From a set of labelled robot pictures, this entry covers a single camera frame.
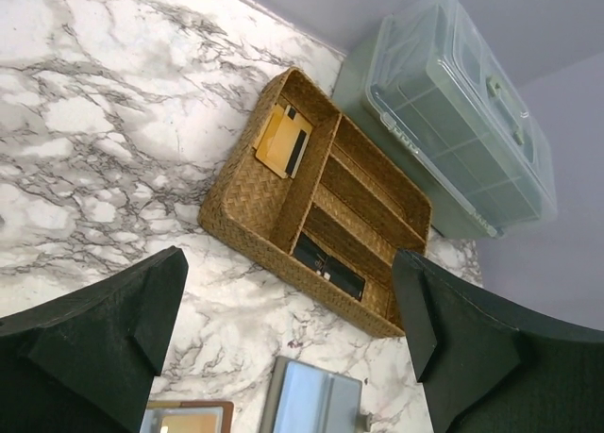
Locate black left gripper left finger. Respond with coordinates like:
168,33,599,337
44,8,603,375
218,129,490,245
1,246,189,432

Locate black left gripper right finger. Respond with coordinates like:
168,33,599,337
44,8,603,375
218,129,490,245
393,249,603,432

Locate grey card holder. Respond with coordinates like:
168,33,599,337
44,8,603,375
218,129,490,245
259,356,373,433

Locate brown open card holder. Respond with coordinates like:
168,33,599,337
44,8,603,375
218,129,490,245
140,401,234,433

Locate gold VIP card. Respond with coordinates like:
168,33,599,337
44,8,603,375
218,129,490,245
159,413,222,433

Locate yellow cards in tray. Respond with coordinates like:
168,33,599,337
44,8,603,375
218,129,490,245
253,103,313,178

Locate woven wicker divided tray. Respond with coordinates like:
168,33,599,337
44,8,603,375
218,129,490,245
198,67,432,338

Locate clear green plastic toolbox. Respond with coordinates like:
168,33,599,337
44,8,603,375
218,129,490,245
333,0,557,240

